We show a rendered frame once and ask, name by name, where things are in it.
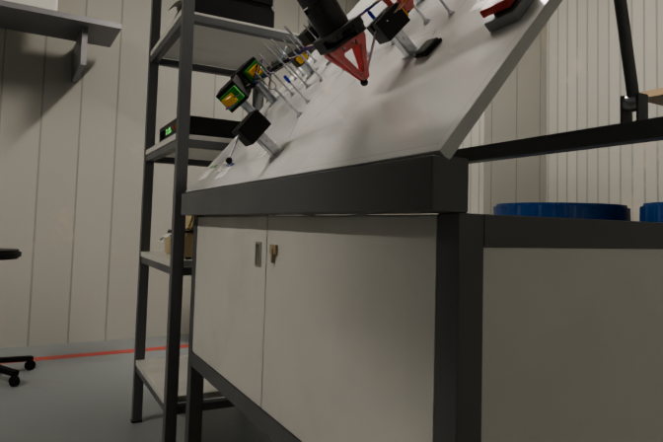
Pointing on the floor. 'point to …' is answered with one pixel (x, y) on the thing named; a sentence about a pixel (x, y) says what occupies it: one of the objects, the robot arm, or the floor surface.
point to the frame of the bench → (521, 226)
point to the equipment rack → (188, 145)
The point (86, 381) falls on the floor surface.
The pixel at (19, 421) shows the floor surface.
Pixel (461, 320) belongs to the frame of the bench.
